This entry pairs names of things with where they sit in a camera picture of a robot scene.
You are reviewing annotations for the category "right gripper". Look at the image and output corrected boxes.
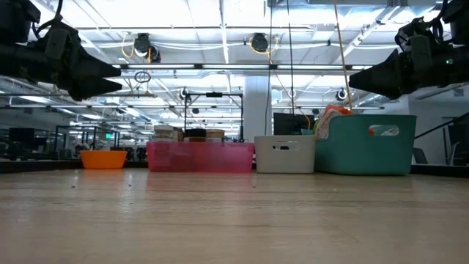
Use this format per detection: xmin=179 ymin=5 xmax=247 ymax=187
xmin=348 ymin=16 xmax=455 ymax=100

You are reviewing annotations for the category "black aluminium frame rail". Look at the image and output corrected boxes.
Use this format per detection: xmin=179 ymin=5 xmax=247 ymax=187
xmin=0 ymin=158 xmax=149 ymax=174

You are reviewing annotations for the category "small grey plastic bin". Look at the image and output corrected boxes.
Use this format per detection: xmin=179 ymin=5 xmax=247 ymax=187
xmin=254 ymin=135 xmax=317 ymax=175

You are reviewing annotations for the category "long ceiling light strip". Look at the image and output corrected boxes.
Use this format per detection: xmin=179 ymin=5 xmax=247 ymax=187
xmin=113 ymin=62 xmax=374 ymax=71

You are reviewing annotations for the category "black metal stand frame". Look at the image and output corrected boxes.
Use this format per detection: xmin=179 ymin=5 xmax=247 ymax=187
xmin=184 ymin=91 xmax=245 ymax=143

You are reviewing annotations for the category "black-lid orange spice jar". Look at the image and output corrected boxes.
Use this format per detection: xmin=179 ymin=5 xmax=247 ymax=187
xmin=184 ymin=128 xmax=207 ymax=143

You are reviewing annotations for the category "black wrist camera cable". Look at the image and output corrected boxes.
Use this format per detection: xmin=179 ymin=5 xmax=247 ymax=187
xmin=32 ymin=0 xmax=64 ymax=40

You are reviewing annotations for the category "orange plastic bowl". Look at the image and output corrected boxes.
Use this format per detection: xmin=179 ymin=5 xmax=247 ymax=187
xmin=80 ymin=150 xmax=128 ymax=170

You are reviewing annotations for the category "orange ramen packet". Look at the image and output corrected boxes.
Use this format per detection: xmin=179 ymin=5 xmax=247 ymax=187
xmin=315 ymin=105 xmax=353 ymax=141

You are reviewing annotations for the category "black office chair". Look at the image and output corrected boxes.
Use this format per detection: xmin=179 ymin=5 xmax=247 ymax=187
xmin=441 ymin=116 xmax=469 ymax=166

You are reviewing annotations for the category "pink plastic tray bin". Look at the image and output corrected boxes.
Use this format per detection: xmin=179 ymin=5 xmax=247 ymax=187
xmin=146 ymin=141 xmax=256 ymax=174

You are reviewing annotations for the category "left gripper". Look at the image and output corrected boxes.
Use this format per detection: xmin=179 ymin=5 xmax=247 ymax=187
xmin=32 ymin=21 xmax=124 ymax=103

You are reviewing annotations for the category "white pillar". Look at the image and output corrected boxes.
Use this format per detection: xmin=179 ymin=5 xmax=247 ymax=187
xmin=243 ymin=75 xmax=274 ymax=142

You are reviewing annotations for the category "teal plastic bin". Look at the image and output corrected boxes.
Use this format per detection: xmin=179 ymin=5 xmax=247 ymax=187
xmin=314 ymin=114 xmax=418 ymax=176

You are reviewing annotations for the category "white-lid spice jar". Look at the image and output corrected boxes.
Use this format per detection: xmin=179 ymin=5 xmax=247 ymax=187
xmin=153 ymin=124 xmax=175 ymax=142

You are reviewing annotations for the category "small black monitor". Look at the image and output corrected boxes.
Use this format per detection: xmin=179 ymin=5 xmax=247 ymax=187
xmin=7 ymin=126 xmax=37 ymax=144

